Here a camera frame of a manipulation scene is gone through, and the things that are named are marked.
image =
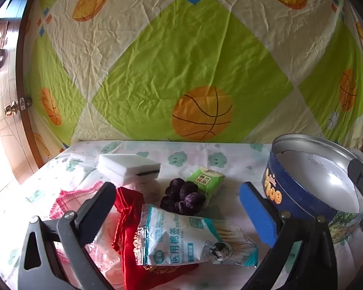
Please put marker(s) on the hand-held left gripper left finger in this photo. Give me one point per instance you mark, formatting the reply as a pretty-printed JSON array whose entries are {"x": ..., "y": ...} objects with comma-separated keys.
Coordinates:
[{"x": 93, "y": 214}]

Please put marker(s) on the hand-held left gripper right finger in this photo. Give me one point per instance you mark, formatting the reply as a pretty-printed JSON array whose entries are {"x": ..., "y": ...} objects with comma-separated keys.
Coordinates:
[{"x": 257, "y": 211}]

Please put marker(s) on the pink crochet cloth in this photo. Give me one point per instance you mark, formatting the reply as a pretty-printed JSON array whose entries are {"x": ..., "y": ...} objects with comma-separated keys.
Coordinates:
[{"x": 66, "y": 202}]

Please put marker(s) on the round blue tin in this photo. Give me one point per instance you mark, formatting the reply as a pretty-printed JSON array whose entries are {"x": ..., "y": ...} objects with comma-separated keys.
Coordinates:
[{"x": 293, "y": 199}]

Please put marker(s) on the white sponge block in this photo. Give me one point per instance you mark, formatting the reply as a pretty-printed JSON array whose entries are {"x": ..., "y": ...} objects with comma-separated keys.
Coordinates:
[{"x": 124, "y": 164}]

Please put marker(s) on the green tissue pack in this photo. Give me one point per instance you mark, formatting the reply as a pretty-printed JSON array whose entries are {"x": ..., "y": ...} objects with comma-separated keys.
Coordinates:
[{"x": 204, "y": 181}]

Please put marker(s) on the purple scrunchie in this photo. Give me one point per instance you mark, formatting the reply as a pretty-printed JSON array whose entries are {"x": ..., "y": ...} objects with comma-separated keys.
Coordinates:
[{"x": 181, "y": 196}]

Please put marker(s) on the cotton swab packet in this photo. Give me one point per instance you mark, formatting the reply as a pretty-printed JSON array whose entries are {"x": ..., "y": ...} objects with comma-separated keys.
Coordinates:
[{"x": 181, "y": 238}]

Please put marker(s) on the wooden door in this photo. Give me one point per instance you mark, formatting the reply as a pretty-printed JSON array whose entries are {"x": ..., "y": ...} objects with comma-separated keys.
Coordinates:
[{"x": 6, "y": 145}]

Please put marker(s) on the brass door knob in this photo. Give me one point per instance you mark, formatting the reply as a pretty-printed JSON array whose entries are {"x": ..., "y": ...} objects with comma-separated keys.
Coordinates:
[{"x": 13, "y": 107}]

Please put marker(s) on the basketball printed sheet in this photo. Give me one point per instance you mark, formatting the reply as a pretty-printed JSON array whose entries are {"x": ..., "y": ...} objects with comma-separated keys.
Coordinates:
[{"x": 181, "y": 51}]

